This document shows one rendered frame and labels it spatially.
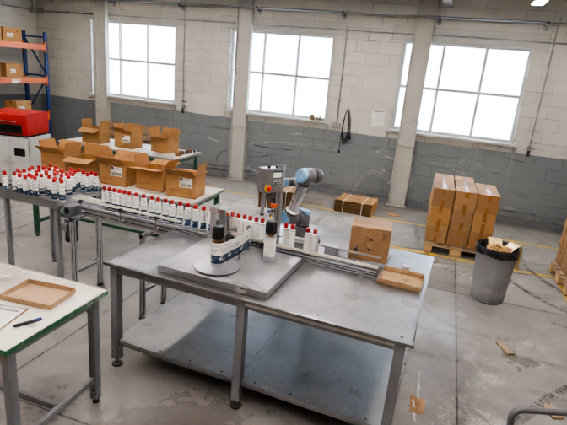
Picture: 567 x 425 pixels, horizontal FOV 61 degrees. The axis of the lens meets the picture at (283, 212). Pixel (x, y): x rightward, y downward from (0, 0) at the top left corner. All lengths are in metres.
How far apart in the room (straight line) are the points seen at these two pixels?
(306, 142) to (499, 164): 3.40
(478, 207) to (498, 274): 1.45
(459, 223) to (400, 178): 2.42
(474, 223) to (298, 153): 3.87
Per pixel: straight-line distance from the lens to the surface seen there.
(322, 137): 9.06
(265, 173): 3.64
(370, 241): 3.71
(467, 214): 6.70
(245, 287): 3.05
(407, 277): 3.63
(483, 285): 5.55
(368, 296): 3.24
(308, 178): 3.69
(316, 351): 3.73
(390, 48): 8.82
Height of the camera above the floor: 2.21
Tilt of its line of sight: 17 degrees down
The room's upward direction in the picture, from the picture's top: 5 degrees clockwise
